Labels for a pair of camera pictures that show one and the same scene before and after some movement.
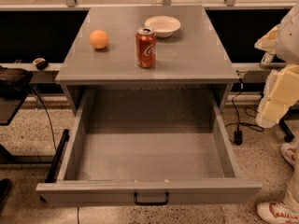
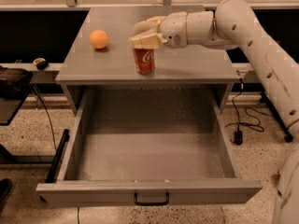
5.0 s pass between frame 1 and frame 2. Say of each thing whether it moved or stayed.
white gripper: moved
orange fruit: stayed
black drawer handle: stayed
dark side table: stayed
